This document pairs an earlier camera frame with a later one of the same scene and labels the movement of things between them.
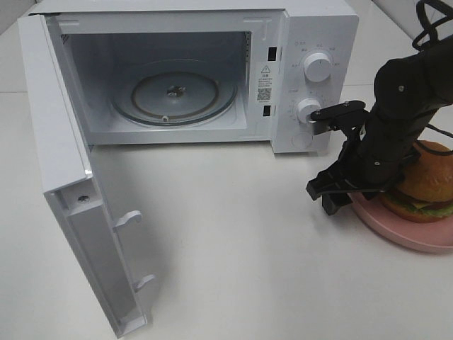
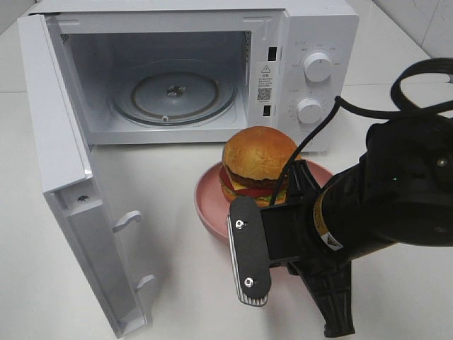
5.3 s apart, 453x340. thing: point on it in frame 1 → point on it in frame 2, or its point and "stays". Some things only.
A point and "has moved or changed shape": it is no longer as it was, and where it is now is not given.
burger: x=425 y=193 has moved or changed shape
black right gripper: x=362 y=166 → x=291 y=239
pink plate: x=436 y=236 has moved or changed shape
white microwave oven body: x=206 y=73 stays
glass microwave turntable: x=174 y=92 stays
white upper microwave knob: x=317 y=67 stays
